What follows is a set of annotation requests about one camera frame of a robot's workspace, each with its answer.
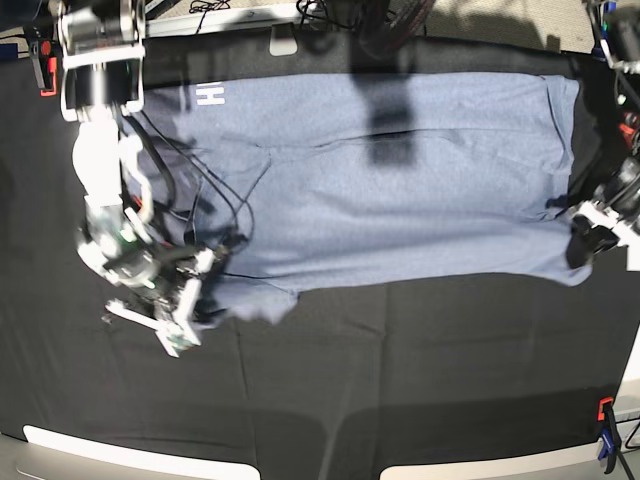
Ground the red-black braided cable bundle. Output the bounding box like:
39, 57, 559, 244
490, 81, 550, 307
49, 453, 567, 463
359, 0, 436, 56

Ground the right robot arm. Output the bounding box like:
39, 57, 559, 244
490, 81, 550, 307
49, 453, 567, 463
56, 1, 220, 344

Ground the black table cloth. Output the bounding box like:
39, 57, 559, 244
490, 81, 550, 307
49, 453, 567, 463
1, 31, 639, 479

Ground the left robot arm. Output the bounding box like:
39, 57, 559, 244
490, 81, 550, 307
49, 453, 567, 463
566, 1, 639, 271

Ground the blue-grey t-shirt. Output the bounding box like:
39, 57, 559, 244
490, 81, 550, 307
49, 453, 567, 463
138, 73, 590, 322

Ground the white camera mount foot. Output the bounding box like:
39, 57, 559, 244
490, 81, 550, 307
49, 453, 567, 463
269, 23, 298, 57

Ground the red-black clamp far left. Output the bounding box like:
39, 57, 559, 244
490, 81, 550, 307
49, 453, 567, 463
29, 40, 58, 97

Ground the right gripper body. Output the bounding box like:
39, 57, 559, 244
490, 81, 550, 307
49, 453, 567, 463
104, 244, 230, 333

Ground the aluminium frame rail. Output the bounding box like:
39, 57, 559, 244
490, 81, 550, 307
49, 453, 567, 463
146, 3, 301, 38

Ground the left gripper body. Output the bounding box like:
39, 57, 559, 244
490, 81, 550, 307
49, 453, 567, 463
572, 200, 639, 247

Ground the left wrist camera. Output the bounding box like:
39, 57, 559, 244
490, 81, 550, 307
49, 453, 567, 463
626, 243, 640, 272

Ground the red-blue clamp near right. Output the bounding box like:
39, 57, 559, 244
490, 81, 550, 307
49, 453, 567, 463
597, 397, 621, 475

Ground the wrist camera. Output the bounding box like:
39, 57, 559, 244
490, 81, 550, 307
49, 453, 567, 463
626, 243, 640, 272
155, 322, 201, 358

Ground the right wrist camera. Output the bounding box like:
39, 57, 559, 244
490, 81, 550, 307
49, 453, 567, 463
155, 322, 201, 358

